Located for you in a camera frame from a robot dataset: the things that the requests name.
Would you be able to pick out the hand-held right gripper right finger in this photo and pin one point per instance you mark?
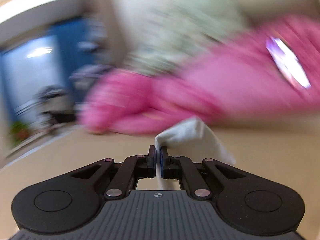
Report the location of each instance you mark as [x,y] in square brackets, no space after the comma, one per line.
[162,160]

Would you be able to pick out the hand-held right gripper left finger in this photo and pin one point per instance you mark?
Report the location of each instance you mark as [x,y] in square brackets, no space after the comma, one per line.
[154,156]

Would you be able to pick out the white garment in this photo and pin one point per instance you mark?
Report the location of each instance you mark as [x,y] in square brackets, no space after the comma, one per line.
[192,135]

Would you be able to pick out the pile of dark clothes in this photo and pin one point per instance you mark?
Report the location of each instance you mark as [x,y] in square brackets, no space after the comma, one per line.
[55,105]

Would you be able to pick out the pink floral quilt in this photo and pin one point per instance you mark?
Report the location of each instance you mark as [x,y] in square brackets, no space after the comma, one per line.
[200,87]

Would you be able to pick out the beige bed mat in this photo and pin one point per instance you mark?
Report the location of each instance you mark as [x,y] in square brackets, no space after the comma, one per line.
[262,150]

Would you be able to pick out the white floral quilt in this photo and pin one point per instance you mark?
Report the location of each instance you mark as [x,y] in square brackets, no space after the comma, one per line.
[180,30]

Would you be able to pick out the blue curtain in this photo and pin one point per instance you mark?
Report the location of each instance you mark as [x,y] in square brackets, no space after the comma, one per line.
[3,102]
[67,55]

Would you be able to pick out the potted green plant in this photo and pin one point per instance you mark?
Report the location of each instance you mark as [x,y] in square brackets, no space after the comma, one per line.
[18,131]

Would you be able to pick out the bright white flat object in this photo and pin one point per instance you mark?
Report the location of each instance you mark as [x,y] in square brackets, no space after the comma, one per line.
[287,62]

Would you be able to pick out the wall shelf unit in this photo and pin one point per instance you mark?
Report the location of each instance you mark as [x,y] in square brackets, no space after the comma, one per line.
[92,45]

